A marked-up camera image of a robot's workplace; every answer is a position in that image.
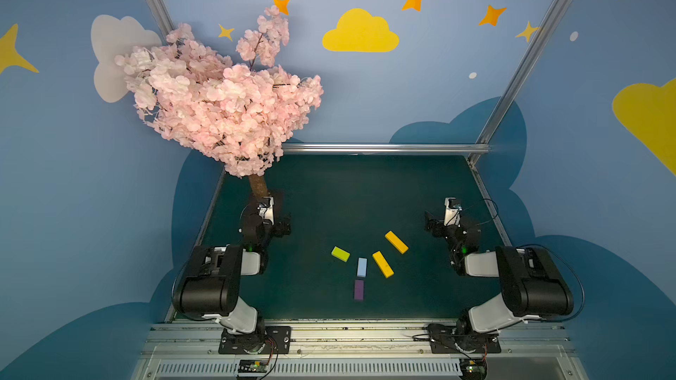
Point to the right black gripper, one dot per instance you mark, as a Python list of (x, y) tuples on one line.
[(436, 224)]

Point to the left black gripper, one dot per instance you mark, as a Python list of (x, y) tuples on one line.
[(280, 224)]

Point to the yellow block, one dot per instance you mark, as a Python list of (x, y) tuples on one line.
[(396, 242), (383, 264)]

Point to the lime green block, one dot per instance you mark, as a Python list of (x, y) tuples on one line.
[(340, 254)]

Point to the light blue block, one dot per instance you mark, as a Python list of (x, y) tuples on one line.
[(362, 267)]

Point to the purple block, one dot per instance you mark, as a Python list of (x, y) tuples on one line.
[(359, 290)]

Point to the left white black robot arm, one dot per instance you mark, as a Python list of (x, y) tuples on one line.
[(208, 288)]

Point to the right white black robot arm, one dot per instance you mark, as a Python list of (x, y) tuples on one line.
[(531, 287)]

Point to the pink cherry blossom tree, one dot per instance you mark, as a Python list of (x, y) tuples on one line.
[(239, 114)]

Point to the left green circuit board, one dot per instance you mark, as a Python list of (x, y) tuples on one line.
[(253, 367)]

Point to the green circuit board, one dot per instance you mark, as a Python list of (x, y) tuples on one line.
[(253, 367), (473, 369)]

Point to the right green circuit board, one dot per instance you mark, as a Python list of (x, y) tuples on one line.
[(473, 369)]

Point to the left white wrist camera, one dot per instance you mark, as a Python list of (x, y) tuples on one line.
[(266, 209)]

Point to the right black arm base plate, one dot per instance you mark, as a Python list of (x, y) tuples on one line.
[(445, 339)]

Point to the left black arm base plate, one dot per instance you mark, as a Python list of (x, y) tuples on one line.
[(263, 341)]

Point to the aluminium rail front frame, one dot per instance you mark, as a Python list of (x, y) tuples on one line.
[(356, 349)]

